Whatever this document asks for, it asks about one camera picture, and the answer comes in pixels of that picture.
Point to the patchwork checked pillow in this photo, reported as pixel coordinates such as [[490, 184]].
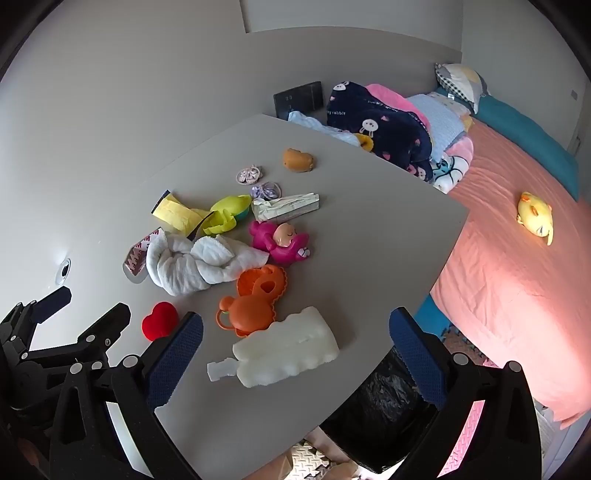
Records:
[[461, 81]]

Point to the red and white wrapper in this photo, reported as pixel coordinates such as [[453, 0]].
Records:
[[136, 256]]

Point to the light blue cloth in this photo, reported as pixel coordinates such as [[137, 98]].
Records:
[[318, 127]]

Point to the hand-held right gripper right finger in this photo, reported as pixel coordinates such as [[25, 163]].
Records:
[[415, 355]]

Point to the pink doll toy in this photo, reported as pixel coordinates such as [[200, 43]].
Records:
[[279, 242]]

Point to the white towel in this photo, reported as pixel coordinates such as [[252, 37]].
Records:
[[198, 265]]

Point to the light blue dotted blanket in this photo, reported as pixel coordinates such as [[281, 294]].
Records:
[[443, 127]]

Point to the yellow plush duck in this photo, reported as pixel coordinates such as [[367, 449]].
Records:
[[534, 214]]

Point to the bin with black bag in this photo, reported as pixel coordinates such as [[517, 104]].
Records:
[[378, 406]]

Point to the black box by wall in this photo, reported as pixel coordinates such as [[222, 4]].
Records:
[[298, 99]]

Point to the navy printed blanket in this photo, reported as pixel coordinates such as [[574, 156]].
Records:
[[374, 120]]

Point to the pink fleece blanket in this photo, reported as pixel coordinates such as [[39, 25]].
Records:
[[388, 94]]

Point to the yellow-green plastic toy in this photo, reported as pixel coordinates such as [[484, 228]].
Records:
[[226, 212]]

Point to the yellow paper packet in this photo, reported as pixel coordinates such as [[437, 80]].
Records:
[[173, 214]]

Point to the white cartoon printed blanket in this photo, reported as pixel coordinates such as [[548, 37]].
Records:
[[448, 173]]

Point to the grey desk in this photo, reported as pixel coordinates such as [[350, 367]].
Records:
[[369, 230]]

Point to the crumpled tissue packet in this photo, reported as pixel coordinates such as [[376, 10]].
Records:
[[286, 206]]

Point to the white plastic bottle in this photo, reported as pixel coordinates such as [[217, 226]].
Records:
[[284, 350]]

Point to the foam floor mat tiles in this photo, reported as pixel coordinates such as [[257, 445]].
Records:
[[314, 461]]

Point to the brown plush toy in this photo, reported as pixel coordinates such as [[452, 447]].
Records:
[[298, 160]]

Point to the pink printed blanket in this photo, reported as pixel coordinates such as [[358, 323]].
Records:
[[461, 148]]

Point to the yellow plush item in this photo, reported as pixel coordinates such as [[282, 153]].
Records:
[[366, 141]]

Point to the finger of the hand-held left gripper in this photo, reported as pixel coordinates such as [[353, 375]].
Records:
[[108, 323], [51, 302]]

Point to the small white patterned pillow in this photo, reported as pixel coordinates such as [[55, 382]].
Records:
[[450, 102]]

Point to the bed with pink sheet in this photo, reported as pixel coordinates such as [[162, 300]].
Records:
[[498, 277]]

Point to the red heart toy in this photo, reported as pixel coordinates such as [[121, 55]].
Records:
[[158, 321]]

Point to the teal pillow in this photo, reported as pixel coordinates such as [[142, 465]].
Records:
[[521, 134]]

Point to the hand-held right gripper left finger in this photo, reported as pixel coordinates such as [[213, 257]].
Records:
[[178, 360]]

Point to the orange plastic toy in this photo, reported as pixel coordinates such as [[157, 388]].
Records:
[[254, 302]]

